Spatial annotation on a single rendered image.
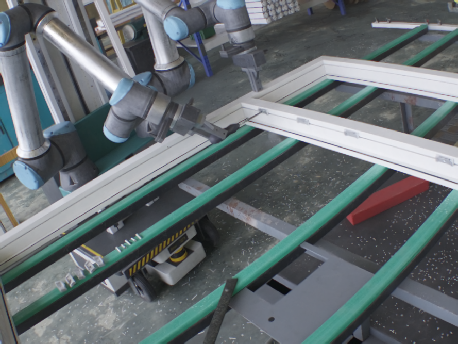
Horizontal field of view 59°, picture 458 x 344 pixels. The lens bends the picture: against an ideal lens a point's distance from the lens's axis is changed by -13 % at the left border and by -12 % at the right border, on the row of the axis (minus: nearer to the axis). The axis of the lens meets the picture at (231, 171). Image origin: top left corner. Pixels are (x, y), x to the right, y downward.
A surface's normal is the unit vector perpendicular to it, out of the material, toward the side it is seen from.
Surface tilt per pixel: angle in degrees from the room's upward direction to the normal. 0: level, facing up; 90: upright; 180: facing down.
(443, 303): 0
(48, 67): 90
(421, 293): 0
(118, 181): 90
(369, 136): 90
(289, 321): 0
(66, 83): 90
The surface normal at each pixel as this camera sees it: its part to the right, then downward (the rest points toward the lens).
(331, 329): -0.29, -0.84
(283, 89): 0.56, 0.25
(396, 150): -0.78, 0.48
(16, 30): 0.88, 0.32
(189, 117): 0.35, -0.20
